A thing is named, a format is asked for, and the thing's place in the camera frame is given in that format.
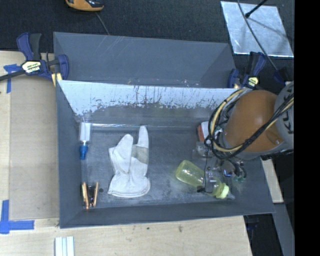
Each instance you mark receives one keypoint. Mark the pale wood flat board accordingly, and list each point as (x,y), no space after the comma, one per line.
(32,150)

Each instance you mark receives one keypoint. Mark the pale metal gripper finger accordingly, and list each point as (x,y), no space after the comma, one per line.
(212,173)
(211,184)

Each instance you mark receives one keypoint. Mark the yellow clear plastic bottle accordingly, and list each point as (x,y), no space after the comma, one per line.
(188,173)

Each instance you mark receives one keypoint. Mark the orange and white box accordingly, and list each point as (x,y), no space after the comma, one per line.
(201,131)

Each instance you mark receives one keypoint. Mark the white cloth glove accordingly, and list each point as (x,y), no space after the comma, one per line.
(130,165)

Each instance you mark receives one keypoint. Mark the white and blue tube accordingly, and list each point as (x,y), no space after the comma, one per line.
(84,132)

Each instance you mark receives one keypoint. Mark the clear glass object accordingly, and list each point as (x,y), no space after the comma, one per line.
(200,149)

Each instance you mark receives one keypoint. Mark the grey metal bin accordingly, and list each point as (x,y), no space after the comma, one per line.
(160,155)

